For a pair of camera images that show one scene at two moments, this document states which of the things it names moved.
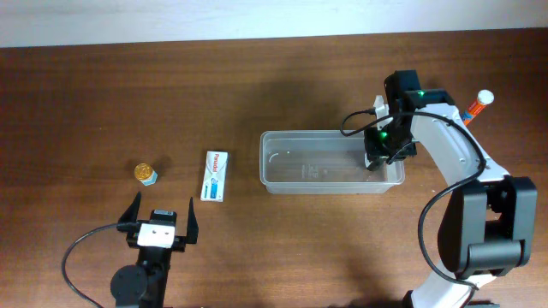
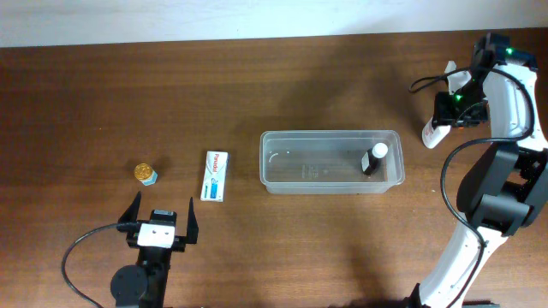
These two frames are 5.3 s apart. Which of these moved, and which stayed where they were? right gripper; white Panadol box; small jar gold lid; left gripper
Moved: right gripper
Stayed: small jar gold lid; white Panadol box; left gripper
